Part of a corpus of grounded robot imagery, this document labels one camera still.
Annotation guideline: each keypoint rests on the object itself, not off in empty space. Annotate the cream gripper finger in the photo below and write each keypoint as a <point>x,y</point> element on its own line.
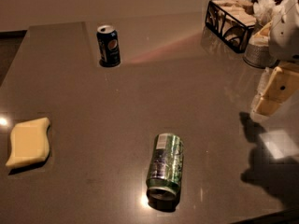
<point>264,31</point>
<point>276,86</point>

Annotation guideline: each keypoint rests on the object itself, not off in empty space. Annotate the green soda can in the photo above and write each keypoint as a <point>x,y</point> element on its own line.
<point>165,169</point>

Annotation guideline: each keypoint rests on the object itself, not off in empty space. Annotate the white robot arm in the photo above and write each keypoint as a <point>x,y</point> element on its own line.
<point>284,37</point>

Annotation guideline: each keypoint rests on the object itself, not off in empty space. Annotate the dark blue Pepsi can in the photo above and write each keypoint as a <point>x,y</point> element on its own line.
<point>107,38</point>

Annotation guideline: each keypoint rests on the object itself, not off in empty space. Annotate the wrapped utensils in cup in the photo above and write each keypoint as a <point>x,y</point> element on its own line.
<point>266,10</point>

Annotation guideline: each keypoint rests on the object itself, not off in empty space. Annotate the perforated metal cup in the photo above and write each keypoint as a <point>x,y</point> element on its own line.
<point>257,52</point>

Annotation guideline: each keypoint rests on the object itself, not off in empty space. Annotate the yellow sponge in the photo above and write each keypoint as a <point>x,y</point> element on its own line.
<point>29,143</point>

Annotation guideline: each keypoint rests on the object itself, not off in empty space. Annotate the black wire napkin basket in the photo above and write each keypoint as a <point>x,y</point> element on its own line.
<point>232,21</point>

